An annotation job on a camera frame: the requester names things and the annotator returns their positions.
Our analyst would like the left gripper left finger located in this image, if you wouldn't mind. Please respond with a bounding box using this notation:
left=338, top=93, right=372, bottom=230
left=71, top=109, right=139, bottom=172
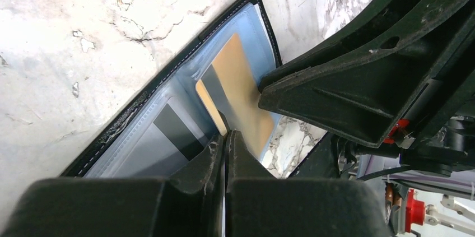
left=2, top=134, right=224, bottom=236

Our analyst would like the gold card in holder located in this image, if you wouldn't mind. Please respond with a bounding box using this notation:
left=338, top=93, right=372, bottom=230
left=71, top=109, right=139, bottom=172
left=195, top=34, right=276, bottom=159

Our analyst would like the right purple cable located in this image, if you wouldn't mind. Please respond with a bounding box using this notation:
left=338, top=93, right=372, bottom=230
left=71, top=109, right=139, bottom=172
left=356, top=154, right=475, bottom=192

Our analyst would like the silver card in holder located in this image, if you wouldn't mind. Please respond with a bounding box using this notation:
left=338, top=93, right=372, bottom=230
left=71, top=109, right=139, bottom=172
left=113, top=96, right=216, bottom=178

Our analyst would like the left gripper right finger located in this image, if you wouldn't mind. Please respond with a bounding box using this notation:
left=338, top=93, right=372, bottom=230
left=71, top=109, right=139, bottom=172
left=225, top=131, right=392, bottom=236

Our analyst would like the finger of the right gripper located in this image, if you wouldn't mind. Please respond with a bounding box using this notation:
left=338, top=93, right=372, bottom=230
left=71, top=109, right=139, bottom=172
left=259, top=0, right=474, bottom=147
left=259, top=0, right=420, bottom=90

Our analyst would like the black leather card holder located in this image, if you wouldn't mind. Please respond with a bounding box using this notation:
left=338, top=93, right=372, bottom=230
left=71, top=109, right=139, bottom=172
left=63, top=0, right=282, bottom=178

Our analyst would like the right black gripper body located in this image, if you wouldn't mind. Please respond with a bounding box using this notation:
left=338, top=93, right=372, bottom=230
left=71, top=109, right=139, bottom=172
left=352, top=90, right=474, bottom=177

